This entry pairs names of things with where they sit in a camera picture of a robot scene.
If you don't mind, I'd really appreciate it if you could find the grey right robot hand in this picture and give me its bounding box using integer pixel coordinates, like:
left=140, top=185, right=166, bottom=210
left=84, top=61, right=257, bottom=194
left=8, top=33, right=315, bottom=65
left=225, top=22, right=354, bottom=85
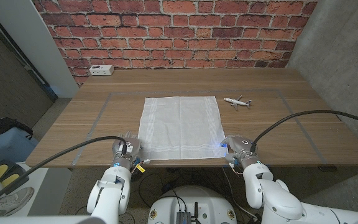
left=220, top=134, right=260, bottom=170

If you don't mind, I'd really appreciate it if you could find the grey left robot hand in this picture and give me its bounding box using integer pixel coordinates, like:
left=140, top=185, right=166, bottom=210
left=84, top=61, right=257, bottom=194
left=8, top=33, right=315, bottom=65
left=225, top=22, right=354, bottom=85
left=111, top=131, right=143, bottom=169

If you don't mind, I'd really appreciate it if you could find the white toy airplane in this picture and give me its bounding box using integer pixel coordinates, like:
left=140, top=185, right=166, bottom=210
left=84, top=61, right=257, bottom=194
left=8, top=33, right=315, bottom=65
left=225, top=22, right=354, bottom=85
left=223, top=95, right=252, bottom=111

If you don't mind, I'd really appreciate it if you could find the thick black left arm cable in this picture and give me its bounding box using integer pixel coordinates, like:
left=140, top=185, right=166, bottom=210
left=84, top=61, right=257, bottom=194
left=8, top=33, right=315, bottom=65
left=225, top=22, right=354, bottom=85
left=0, top=136, right=127, bottom=215

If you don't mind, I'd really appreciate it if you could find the grey white sneaker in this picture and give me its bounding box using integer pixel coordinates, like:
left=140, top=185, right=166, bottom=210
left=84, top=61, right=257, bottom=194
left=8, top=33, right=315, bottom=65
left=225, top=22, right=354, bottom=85
left=0, top=186, right=35, bottom=218

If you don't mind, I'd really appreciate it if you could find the blue storage bin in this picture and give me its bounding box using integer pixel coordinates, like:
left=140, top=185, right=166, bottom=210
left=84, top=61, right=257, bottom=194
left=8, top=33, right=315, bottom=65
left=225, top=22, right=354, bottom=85
left=0, top=126, right=39, bottom=170

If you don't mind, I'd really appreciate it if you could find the red brick printed backdrop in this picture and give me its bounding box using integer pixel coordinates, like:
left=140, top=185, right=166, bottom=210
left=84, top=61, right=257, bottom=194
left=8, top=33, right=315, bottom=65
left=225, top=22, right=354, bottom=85
left=31, top=0, right=319, bottom=86

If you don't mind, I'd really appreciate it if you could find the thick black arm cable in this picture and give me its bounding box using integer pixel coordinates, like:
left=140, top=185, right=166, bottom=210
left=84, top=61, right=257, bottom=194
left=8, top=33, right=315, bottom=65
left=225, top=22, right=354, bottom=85
left=0, top=136, right=127, bottom=215
left=249, top=110, right=358, bottom=153

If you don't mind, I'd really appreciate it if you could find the white power strip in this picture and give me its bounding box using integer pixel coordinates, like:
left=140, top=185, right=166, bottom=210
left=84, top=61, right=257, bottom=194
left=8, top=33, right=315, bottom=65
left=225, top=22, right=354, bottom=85
left=88, top=64, right=115, bottom=77

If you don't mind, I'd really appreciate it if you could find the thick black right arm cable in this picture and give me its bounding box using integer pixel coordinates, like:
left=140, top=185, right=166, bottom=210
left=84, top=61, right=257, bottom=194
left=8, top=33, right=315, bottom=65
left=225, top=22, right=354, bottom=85
left=249, top=110, right=358, bottom=153

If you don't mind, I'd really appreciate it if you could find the white handkerchief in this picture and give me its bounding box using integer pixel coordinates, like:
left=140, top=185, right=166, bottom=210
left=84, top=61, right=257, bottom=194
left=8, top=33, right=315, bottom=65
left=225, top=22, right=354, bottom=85
left=137, top=96, right=229, bottom=161

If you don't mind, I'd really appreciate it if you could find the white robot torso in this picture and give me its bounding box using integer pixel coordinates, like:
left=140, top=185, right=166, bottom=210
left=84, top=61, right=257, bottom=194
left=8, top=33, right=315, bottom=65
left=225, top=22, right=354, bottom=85
left=147, top=185, right=238, bottom=224

